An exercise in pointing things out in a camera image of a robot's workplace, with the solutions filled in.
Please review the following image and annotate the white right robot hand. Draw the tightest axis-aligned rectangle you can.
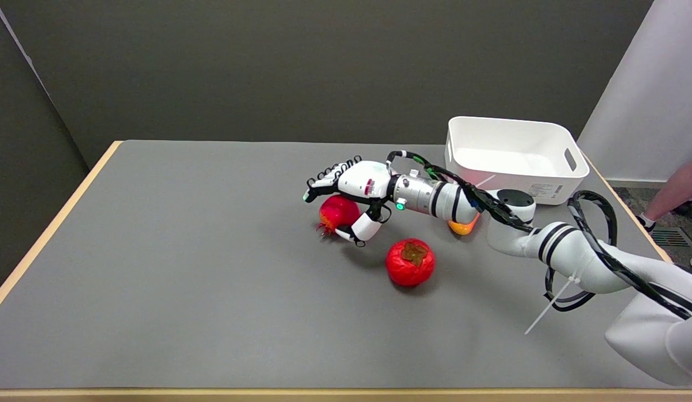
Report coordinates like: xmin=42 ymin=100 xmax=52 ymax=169
xmin=303 ymin=156 xmax=394 ymax=248

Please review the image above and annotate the red pomegranate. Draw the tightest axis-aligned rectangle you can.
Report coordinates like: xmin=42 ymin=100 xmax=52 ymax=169
xmin=317 ymin=194 xmax=362 ymax=236

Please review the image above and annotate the red persimmon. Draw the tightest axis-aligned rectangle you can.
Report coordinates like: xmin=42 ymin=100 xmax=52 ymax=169
xmin=385 ymin=238 xmax=436 ymax=288

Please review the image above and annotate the red yellow mango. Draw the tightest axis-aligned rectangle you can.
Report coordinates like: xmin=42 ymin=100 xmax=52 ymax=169
xmin=447 ymin=212 xmax=481 ymax=236

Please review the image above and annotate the white plastic bin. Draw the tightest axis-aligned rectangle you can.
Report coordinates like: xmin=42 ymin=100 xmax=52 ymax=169
xmin=445 ymin=116 xmax=590 ymax=206

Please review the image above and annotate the floor drain grate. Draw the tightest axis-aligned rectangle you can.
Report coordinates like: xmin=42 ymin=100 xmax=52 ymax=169
xmin=651 ymin=228 xmax=690 ymax=248

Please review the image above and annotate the person's leg and shoe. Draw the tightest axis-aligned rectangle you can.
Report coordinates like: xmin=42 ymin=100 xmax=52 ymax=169
xmin=638 ymin=156 xmax=692 ymax=274

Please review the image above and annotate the black looping arm cable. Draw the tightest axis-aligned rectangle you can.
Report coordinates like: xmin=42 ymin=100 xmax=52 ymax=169
xmin=543 ymin=190 xmax=692 ymax=322

